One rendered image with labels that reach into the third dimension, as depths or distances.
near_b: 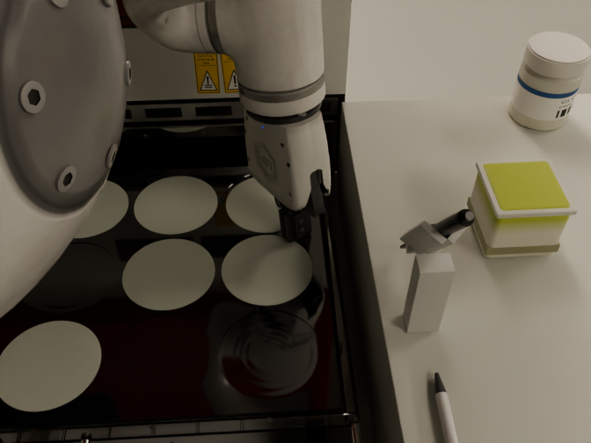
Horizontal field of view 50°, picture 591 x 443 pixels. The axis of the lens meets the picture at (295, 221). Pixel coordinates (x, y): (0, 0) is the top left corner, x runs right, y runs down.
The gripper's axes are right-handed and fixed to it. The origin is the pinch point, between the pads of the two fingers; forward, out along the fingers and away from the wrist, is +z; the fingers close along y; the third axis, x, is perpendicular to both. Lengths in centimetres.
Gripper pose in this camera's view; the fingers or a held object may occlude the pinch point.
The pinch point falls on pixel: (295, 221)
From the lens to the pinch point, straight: 72.5
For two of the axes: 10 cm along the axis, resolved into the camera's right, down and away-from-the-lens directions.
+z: 0.8, 7.7, 6.3
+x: 8.3, -4.0, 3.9
